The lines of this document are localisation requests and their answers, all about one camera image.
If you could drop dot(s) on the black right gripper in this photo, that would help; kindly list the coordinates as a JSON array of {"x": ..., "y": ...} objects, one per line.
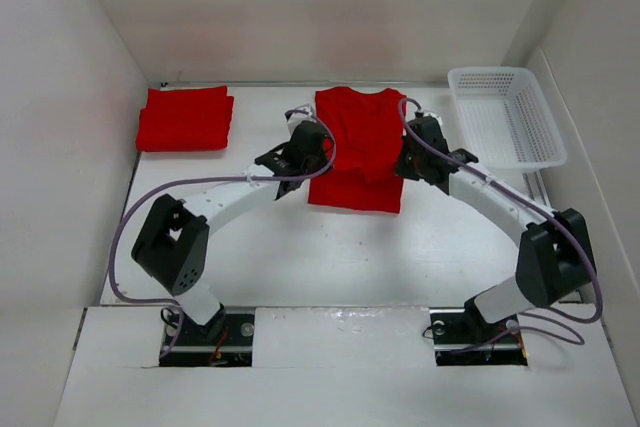
[{"x": 409, "y": 163}]

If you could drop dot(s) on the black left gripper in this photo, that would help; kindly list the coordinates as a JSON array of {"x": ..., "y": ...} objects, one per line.
[{"x": 314, "y": 161}]

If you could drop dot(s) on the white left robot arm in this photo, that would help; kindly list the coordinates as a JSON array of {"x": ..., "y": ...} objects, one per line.
[{"x": 171, "y": 246}]

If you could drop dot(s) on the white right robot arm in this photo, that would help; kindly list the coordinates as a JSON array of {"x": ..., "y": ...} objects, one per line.
[{"x": 554, "y": 250}]

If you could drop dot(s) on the folded red t shirt stack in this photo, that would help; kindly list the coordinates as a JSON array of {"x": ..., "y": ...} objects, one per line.
[{"x": 185, "y": 120}]

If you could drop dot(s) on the white perforated plastic basket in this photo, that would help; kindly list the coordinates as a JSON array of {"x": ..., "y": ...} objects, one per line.
[{"x": 504, "y": 119}]

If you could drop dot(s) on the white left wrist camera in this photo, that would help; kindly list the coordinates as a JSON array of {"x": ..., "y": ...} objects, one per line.
[{"x": 298, "y": 115}]

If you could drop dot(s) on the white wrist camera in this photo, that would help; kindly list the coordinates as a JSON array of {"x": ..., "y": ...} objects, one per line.
[
  {"x": 298, "y": 115},
  {"x": 433, "y": 115}
]

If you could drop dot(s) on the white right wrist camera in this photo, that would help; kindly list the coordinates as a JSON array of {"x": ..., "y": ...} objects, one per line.
[{"x": 433, "y": 115}]

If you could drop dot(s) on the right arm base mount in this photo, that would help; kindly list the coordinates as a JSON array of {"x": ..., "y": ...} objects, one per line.
[{"x": 457, "y": 342}]

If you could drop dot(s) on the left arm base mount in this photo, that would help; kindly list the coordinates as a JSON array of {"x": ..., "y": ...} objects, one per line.
[{"x": 226, "y": 342}]

